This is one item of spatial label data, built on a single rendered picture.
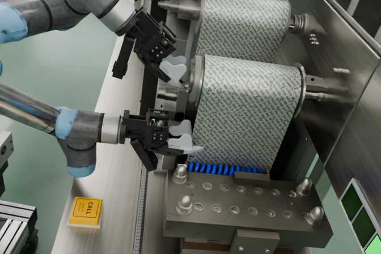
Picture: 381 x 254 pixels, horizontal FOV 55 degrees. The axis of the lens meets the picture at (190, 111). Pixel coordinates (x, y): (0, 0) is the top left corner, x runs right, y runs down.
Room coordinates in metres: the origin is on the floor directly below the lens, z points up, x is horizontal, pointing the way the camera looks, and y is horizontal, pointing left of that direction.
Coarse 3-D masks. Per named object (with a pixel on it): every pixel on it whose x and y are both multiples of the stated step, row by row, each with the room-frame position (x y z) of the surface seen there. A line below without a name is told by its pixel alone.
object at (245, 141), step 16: (208, 112) 0.74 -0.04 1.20; (208, 128) 0.74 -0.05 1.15; (224, 128) 0.75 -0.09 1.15; (240, 128) 0.75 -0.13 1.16; (256, 128) 0.76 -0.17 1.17; (272, 128) 0.77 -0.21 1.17; (208, 144) 0.74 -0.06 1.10; (224, 144) 0.75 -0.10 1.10; (240, 144) 0.76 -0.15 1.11; (256, 144) 0.76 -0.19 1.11; (272, 144) 0.77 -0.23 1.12; (192, 160) 0.74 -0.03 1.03; (208, 160) 0.75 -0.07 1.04; (224, 160) 0.75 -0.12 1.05; (240, 160) 0.76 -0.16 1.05; (256, 160) 0.76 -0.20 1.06; (272, 160) 0.77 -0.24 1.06
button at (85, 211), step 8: (80, 200) 0.62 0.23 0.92; (88, 200) 0.63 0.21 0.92; (96, 200) 0.63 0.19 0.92; (72, 208) 0.60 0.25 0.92; (80, 208) 0.60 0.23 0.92; (88, 208) 0.61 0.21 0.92; (96, 208) 0.61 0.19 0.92; (72, 216) 0.57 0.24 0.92; (80, 216) 0.58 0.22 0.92; (88, 216) 0.58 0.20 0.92; (96, 216) 0.59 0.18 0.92; (80, 224) 0.57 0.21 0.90; (88, 224) 0.57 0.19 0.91; (96, 224) 0.58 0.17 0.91
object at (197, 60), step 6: (198, 60) 0.79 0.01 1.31; (204, 60) 0.79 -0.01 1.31; (198, 66) 0.77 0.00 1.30; (204, 66) 0.77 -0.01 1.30; (198, 72) 0.76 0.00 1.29; (204, 72) 0.76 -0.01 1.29; (198, 78) 0.75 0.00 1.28; (300, 78) 0.81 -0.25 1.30; (192, 90) 0.75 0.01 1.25; (300, 90) 0.79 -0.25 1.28; (192, 96) 0.74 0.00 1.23; (198, 102) 0.76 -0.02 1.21
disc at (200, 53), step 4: (200, 52) 0.82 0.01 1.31; (200, 56) 0.80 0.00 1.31; (200, 68) 0.77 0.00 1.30; (200, 72) 0.75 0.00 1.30; (200, 76) 0.74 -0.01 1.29; (200, 80) 0.73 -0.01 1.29; (200, 84) 0.73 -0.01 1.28; (200, 88) 0.73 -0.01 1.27; (196, 96) 0.74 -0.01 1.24; (196, 100) 0.73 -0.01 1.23; (192, 104) 0.77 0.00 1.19; (196, 104) 0.73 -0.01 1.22
